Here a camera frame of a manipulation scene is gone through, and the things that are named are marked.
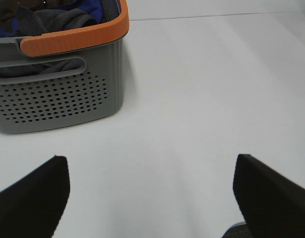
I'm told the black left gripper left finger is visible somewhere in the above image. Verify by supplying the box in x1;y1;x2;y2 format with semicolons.
0;156;70;238

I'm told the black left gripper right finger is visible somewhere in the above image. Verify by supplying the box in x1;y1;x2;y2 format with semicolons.
233;154;305;238

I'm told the dark grey towel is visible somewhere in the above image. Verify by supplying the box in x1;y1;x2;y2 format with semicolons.
0;6;98;78

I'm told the blue towel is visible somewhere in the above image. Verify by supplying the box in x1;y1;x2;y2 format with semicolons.
0;0;104;33

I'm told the grey basket with orange rim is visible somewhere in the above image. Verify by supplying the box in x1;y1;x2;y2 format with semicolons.
0;0;129;134

